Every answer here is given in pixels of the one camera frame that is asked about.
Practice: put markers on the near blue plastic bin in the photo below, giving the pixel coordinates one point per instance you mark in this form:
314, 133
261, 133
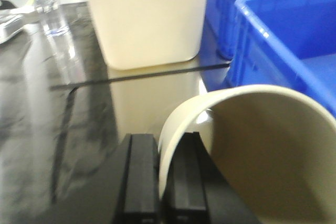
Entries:
289, 43

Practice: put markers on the beige plastic cup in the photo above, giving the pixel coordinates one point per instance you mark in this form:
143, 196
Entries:
275, 145

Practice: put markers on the cream plastic bin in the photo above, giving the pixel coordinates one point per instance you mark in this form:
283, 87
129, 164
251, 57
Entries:
142, 33

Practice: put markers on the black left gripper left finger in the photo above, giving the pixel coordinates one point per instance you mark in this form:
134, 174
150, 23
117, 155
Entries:
123, 190

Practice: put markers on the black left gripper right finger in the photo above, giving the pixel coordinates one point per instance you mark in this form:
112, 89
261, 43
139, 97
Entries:
197, 192

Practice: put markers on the clear plastic water bottle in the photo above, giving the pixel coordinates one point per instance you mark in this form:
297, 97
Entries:
51, 17

